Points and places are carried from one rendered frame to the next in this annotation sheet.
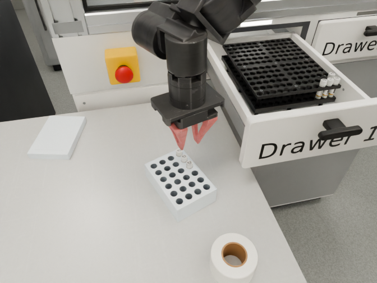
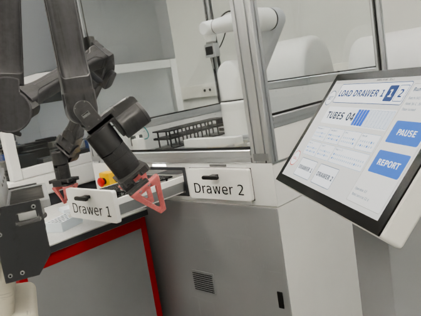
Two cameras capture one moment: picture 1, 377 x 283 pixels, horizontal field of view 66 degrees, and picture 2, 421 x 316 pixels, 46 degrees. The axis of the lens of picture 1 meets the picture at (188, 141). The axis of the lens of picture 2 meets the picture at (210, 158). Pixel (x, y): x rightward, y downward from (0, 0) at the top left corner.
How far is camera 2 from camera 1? 1.90 m
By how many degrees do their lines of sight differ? 60
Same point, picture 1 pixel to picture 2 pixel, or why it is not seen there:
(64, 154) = (63, 210)
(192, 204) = (50, 224)
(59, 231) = not seen: hidden behind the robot
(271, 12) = (163, 159)
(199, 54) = (54, 158)
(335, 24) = (193, 170)
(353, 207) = not seen: outside the picture
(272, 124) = (71, 192)
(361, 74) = (239, 219)
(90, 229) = not seen: hidden behind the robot
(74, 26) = (97, 158)
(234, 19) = (67, 148)
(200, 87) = (57, 171)
